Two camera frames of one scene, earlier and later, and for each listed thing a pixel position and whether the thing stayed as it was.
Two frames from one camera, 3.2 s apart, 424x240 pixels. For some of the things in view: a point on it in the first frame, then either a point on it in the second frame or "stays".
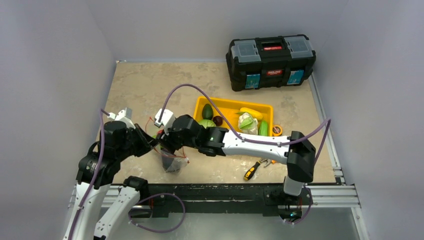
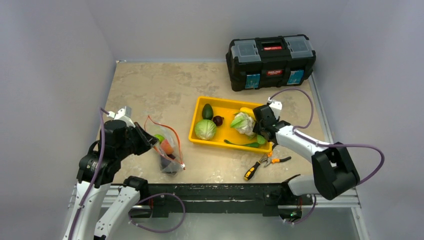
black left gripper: [144, 147] stays
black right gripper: [168, 141] → [262, 122]
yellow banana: [251, 112] stays
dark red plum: [218, 120] stays
